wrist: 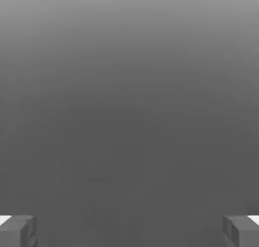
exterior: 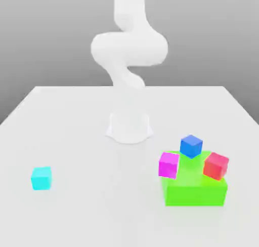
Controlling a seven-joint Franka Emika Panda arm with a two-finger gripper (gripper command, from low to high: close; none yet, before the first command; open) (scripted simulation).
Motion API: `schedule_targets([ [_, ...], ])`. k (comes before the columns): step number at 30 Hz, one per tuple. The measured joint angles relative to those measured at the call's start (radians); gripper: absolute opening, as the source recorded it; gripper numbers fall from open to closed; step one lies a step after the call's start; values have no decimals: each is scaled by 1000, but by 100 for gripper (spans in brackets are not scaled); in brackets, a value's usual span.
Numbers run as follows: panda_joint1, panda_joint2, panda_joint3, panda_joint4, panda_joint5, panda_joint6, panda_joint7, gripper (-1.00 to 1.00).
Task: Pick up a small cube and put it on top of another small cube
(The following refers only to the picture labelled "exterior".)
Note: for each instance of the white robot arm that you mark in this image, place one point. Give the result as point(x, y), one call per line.
point(129, 48)

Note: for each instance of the small magenta cube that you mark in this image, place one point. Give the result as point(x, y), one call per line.
point(168, 165)

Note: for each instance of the small blue cube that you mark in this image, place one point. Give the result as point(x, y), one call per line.
point(191, 146)

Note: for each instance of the small red cube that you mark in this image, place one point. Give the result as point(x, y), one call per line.
point(215, 166)

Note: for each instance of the small cyan cube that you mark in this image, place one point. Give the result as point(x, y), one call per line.
point(41, 178)

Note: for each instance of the large green box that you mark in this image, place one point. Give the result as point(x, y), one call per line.
point(194, 192)

